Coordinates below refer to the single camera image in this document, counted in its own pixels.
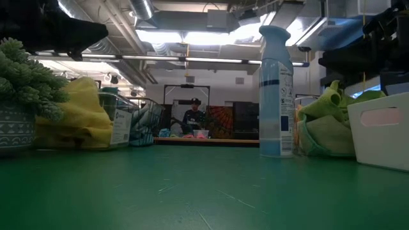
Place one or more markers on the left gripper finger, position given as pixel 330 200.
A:
pixel 83 35

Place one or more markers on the lime green microfiber towel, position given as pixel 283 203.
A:
pixel 322 105
pixel 370 95

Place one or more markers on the yellow fluffy microfiber towel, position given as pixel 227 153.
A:
pixel 83 105

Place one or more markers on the sage green microfiber towel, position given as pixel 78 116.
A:
pixel 326 137

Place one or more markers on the orange microfiber towel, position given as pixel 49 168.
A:
pixel 297 127

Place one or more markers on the light blue microfiber towel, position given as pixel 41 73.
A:
pixel 147 118

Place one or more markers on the teal microfiber towel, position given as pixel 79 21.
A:
pixel 143 140

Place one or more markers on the green spiky ball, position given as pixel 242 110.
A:
pixel 25 80

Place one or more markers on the LED light bar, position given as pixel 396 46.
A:
pixel 153 58

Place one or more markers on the light blue spray bottle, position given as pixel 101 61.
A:
pixel 274 96

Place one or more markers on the black cabinet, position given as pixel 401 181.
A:
pixel 246 118

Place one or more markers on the person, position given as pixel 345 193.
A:
pixel 193 118

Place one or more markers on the small clear bin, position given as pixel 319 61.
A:
pixel 201 133

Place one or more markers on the light wooden desk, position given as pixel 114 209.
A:
pixel 207 140

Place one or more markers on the green table mat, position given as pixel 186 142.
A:
pixel 191 191

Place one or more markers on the black gantry frame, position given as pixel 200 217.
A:
pixel 187 86

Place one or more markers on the orange patterned wall hanging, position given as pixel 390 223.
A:
pixel 220 121

